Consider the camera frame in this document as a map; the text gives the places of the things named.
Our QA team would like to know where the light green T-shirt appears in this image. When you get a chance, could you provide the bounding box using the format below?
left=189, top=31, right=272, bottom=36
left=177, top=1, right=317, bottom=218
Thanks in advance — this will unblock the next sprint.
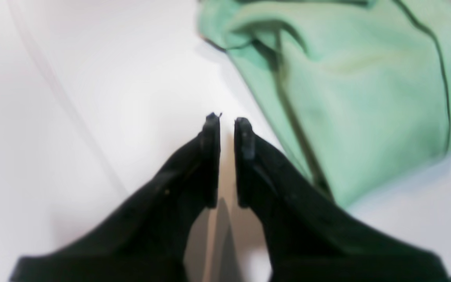
left=198, top=0, right=451, bottom=207

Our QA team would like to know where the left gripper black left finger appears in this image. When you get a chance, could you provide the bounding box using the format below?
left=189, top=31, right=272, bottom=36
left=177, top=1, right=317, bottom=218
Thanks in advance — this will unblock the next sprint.
left=10, top=114, right=220, bottom=282

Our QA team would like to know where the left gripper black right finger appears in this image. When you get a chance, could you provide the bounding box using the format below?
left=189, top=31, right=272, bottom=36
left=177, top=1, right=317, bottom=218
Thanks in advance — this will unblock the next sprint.
left=234, top=117, right=449, bottom=282

